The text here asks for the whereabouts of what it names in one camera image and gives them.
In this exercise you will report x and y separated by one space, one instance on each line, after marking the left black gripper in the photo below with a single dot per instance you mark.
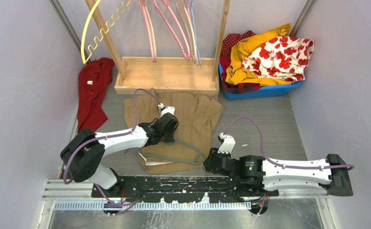
170 138

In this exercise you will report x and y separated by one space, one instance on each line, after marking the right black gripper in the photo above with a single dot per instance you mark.
214 151

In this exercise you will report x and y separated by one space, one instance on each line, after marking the teal blue wire hanger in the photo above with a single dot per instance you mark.
169 153

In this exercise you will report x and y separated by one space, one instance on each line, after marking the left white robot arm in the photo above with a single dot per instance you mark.
82 156

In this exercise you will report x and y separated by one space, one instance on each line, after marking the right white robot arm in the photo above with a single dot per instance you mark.
257 174

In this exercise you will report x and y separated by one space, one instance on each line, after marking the wooden hanger rack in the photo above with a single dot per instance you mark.
168 74

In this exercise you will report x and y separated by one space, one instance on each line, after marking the pink hanger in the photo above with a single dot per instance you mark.
175 28
150 29

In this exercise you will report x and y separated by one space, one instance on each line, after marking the beige hanger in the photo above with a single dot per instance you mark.
183 8

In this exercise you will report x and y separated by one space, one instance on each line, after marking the dark red garment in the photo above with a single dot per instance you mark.
93 81

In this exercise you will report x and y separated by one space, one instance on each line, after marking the blue plastic bin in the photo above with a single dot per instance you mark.
266 91

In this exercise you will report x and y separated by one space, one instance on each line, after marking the red polka dot garment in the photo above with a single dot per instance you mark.
231 40

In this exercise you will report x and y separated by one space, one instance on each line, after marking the white red floral garment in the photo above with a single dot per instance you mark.
280 61

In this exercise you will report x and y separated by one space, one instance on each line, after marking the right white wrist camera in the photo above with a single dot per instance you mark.
227 144

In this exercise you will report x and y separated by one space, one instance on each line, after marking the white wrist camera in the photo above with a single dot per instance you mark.
166 109
227 144

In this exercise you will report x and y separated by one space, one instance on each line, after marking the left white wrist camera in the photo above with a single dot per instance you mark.
166 109

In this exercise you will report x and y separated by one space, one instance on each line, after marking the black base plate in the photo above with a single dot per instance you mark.
182 189

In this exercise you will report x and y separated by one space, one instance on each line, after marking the aluminium rail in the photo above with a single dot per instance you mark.
56 189

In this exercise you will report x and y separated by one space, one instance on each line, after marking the white slotted cable duct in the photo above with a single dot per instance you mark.
103 205

